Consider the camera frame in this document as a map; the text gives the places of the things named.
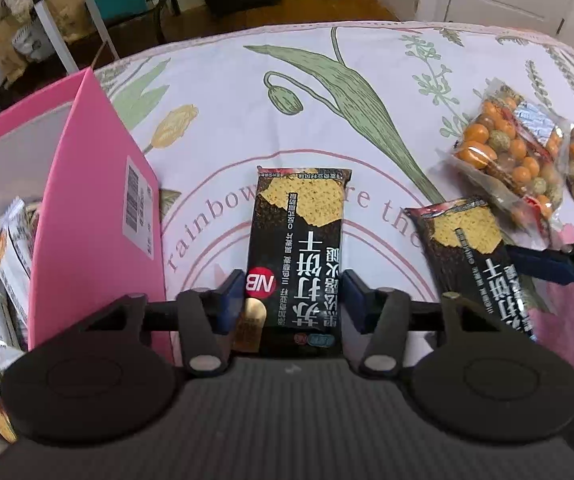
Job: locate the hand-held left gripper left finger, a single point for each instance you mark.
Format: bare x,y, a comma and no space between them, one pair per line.
229,300

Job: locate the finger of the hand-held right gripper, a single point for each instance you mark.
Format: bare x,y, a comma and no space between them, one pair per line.
542,265

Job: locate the brown paper bag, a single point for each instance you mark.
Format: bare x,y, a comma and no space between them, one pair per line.
69,12

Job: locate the white and blue plastic bag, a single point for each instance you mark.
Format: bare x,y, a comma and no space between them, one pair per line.
32,42

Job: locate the floral bedsheet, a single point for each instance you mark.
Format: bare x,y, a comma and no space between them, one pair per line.
367,110

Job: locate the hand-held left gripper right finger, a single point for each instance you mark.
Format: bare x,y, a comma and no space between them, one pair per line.
354,300

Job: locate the pink cardboard box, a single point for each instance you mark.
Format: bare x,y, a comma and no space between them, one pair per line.
97,185

